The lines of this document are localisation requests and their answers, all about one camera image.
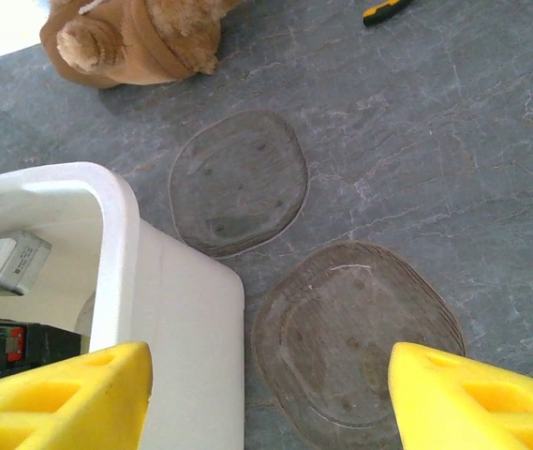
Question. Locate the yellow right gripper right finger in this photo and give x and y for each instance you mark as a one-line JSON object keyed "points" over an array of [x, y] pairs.
{"points": [[416, 398]]}

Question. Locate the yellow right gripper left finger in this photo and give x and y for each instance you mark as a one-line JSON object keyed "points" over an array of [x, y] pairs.
{"points": [[116, 398]]}

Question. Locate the small brown-tinted square plate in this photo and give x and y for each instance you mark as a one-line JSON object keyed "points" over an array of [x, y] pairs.
{"points": [[242, 187]]}

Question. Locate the white plastic bin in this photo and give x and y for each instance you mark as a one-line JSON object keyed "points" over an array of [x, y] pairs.
{"points": [[186, 328]]}

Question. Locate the brown teddy bear plush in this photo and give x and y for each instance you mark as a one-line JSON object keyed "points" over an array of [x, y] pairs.
{"points": [[144, 47]]}

